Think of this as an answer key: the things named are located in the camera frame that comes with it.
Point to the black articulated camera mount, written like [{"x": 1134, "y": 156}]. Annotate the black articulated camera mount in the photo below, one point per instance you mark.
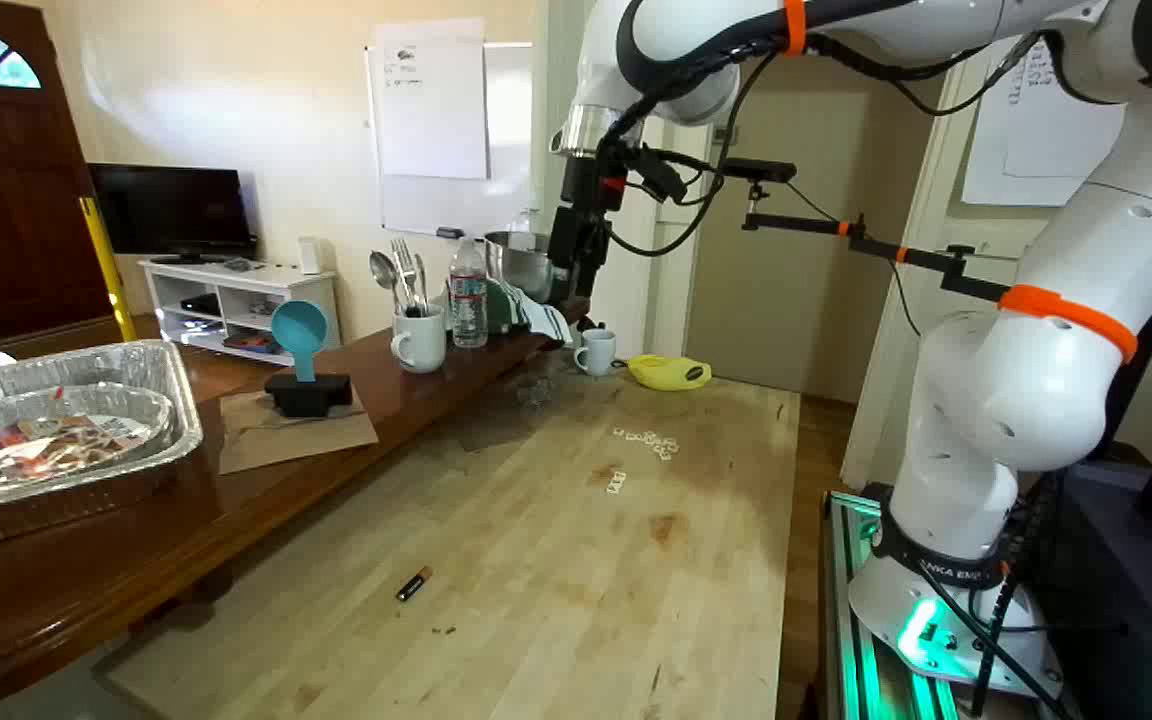
[{"x": 870, "y": 247}]

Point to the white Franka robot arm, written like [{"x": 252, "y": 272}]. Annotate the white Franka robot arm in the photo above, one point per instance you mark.
[{"x": 990, "y": 403}]

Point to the black equipment case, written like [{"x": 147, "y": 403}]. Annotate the black equipment case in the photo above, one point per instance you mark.
[{"x": 1136, "y": 601}]

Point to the dark brown wooden table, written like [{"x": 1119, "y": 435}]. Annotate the dark brown wooden table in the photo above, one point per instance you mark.
[{"x": 69, "y": 585}]

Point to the metal spoon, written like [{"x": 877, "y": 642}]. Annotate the metal spoon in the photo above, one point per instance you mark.
[{"x": 387, "y": 269}]

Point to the green striped white towel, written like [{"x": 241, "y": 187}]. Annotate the green striped white towel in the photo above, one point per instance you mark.
[{"x": 539, "y": 322}]

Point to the dark wooden door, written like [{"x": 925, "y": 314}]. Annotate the dark wooden door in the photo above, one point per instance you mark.
[{"x": 19, "y": 201}]

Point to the stainless steel mixing bowl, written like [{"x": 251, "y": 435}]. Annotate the stainless steel mixing bowl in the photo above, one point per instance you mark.
[{"x": 516, "y": 272}]

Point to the teal measuring scoop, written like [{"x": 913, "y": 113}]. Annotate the teal measuring scoop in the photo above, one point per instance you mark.
[{"x": 299, "y": 327}]

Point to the white wall board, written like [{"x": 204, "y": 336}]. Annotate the white wall board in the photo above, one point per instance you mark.
[{"x": 509, "y": 133}]

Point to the small foil tray with scraps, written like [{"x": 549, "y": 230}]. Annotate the small foil tray with scraps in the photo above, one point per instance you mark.
[{"x": 59, "y": 444}]

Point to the white television shelf unit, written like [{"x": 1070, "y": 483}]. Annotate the white television shelf unit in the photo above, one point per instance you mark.
[{"x": 241, "y": 282}]

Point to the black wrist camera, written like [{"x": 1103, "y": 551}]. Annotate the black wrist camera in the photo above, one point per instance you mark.
[{"x": 656, "y": 173}]

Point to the brown paper sheet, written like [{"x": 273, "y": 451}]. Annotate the brown paper sheet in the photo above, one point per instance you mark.
[{"x": 299, "y": 437}]

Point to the white cylinder container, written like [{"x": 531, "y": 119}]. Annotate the white cylinder container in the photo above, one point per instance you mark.
[{"x": 314, "y": 255}]

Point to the black flat screen television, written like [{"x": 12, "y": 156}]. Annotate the black flat screen television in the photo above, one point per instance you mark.
[{"x": 171, "y": 210}]

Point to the crushed clear plastic bottle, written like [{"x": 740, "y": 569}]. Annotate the crushed clear plastic bottle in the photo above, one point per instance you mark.
[{"x": 539, "y": 387}]

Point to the white ceramic mug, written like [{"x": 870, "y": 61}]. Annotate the white ceramic mug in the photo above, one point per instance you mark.
[
  {"x": 416, "y": 343},
  {"x": 598, "y": 354}
]

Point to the white paper sheet with writing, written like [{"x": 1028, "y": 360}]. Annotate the white paper sheet with writing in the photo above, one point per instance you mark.
[{"x": 429, "y": 104}]

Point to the clear plastic water bottle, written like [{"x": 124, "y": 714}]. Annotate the clear plastic water bottle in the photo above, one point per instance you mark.
[{"x": 469, "y": 304}]

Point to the yellow stick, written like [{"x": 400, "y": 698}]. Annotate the yellow stick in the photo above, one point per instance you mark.
[{"x": 106, "y": 264}]

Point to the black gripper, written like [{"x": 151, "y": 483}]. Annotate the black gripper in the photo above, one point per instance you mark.
[{"x": 581, "y": 232}]

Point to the small black object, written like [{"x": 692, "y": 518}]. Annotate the small black object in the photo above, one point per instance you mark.
[{"x": 413, "y": 585}]

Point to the large white wall paper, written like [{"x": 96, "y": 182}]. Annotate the large white wall paper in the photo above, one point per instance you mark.
[{"x": 1043, "y": 145}]

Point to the black exterior camera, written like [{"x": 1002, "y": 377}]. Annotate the black exterior camera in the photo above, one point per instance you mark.
[{"x": 759, "y": 168}]

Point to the clear plastic container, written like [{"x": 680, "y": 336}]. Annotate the clear plastic container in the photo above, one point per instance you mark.
[{"x": 142, "y": 371}]

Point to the black block base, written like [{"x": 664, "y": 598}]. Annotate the black block base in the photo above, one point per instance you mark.
[{"x": 306, "y": 394}]

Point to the clear pump dispenser bottle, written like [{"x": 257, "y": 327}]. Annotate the clear pump dispenser bottle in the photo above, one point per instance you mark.
[{"x": 526, "y": 232}]

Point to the yellow plastic bowl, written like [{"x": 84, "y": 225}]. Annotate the yellow plastic bowl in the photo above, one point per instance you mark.
[{"x": 670, "y": 375}]

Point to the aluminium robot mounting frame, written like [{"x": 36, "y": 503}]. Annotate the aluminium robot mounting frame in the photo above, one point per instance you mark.
[{"x": 857, "y": 664}]

